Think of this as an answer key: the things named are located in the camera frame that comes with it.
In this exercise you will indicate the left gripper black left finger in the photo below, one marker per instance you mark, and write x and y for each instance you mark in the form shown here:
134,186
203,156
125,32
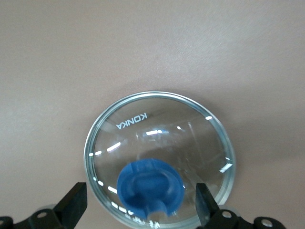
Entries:
71,205

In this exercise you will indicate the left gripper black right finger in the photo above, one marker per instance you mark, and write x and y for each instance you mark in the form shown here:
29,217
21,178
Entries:
206,207

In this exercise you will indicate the glass lid with blue knob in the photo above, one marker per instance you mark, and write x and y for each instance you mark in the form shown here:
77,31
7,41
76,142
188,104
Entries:
155,143

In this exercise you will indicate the brown table cover mat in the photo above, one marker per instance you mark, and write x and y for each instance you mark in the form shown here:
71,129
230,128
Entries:
71,59

